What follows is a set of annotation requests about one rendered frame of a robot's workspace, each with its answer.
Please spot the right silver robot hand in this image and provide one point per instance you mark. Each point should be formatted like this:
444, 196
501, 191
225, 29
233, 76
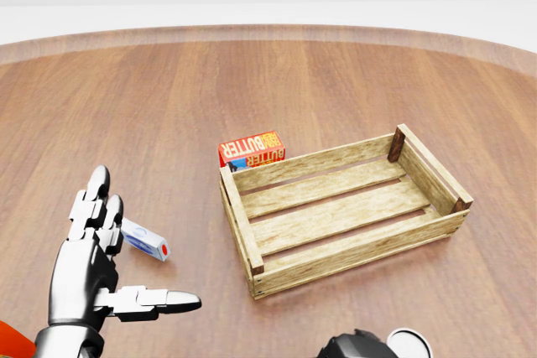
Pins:
356, 345

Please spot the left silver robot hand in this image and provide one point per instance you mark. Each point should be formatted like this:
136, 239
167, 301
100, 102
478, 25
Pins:
79, 266

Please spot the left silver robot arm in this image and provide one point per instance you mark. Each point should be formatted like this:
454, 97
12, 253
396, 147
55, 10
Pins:
67, 343

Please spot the wooden slat tray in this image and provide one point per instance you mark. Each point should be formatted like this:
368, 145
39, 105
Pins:
335, 211

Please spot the white round tin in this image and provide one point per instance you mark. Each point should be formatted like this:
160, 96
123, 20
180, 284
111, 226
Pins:
409, 344

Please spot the white and blue box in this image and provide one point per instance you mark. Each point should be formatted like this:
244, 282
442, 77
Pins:
146, 240

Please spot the orange-red object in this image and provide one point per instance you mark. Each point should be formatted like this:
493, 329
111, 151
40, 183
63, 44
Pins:
14, 339

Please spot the red butter box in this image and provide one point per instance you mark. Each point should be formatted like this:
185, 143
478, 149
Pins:
251, 149

